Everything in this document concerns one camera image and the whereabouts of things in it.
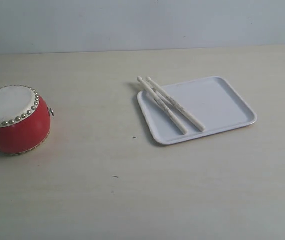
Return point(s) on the white drumstick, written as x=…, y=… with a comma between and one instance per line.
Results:
x=163, y=106
x=158, y=89

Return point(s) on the red small drum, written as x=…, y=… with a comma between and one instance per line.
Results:
x=25, y=119

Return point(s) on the white plastic tray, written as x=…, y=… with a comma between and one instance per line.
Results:
x=212, y=100

